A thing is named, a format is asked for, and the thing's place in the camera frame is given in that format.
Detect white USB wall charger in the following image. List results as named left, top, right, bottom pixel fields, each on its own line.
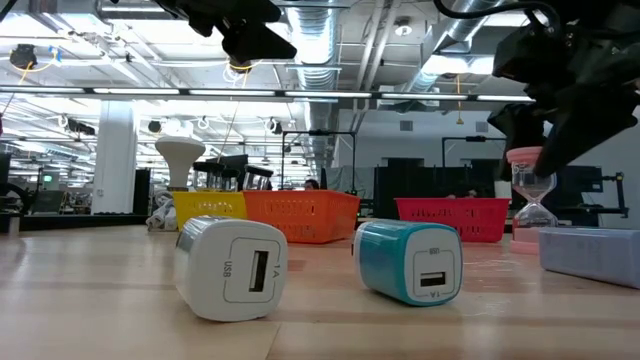
left=172, top=214, right=290, bottom=323

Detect pink hourglass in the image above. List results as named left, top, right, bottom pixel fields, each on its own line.
left=505, top=145, right=559, bottom=257

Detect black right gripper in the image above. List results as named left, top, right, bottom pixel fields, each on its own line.
left=486, top=0, right=640, bottom=182

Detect orange plastic basket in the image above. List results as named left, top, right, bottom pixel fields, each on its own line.
left=241, top=189, right=362, bottom=246

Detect white column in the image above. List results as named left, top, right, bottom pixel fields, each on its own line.
left=90, top=99, right=139, bottom=216

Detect silver ventilation duct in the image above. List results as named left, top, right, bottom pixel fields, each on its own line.
left=286, top=0, right=347, bottom=167

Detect black background rig frame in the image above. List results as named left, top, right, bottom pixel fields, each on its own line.
left=440, top=134, right=507, bottom=170
left=280, top=129, right=358, bottom=194

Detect black monitor on arm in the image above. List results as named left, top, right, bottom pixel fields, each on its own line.
left=555, top=164, right=630, bottom=220

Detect yellow plastic basket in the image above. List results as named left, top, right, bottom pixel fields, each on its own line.
left=171, top=190, right=249, bottom=233

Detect light blue power adapter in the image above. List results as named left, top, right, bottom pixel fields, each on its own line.
left=537, top=226, right=640, bottom=291

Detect white mushroom-shaped lamp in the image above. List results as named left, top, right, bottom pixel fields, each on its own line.
left=154, top=135, right=208, bottom=193

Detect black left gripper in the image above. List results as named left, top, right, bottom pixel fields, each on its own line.
left=153, top=0, right=299, bottom=67

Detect long ceiling light strip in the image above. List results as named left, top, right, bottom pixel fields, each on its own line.
left=0, top=85, right=537, bottom=104

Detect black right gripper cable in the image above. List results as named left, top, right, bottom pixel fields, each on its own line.
left=431, top=0, right=562, bottom=30

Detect black partition panel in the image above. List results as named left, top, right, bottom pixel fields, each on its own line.
left=373, top=157, right=502, bottom=222

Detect red plastic basket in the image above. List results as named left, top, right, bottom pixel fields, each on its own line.
left=394, top=196, right=513, bottom=244

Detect blue USB wall charger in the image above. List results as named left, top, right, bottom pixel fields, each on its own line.
left=352, top=218, right=465, bottom=308

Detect black hourglass yellow-green sand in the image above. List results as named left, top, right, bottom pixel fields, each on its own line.
left=242, top=164, right=276, bottom=192

